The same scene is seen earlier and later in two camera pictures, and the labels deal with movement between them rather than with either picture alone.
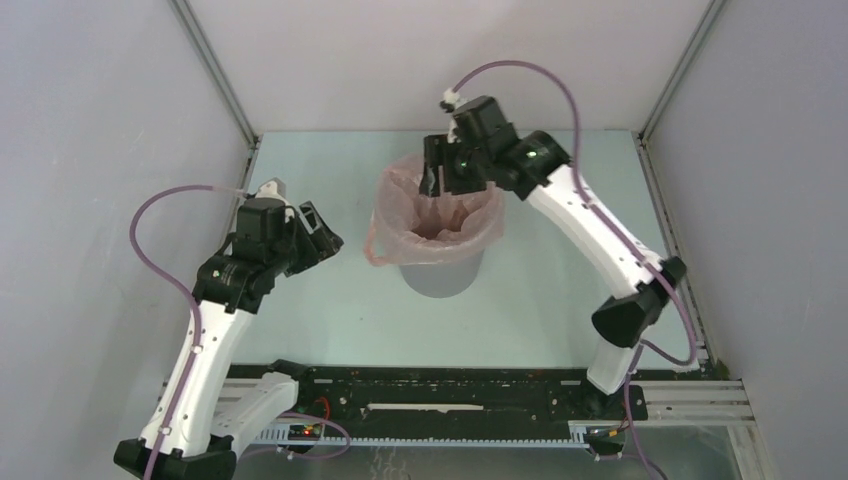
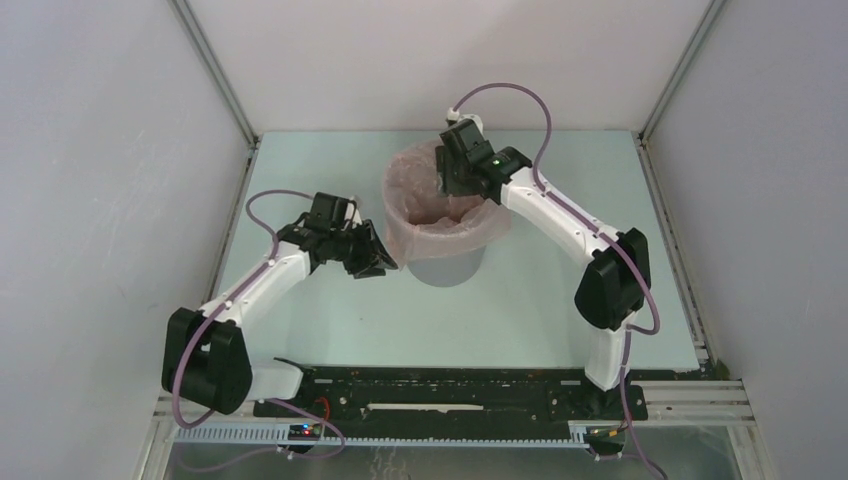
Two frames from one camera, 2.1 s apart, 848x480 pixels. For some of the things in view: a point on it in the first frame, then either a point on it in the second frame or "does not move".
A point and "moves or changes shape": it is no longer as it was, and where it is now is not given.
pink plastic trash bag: [413, 228] moves or changes shape
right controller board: [606, 432] does not move
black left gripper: [320, 244] → [372, 249]
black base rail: [450, 397] does not move
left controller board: [304, 432] does not move
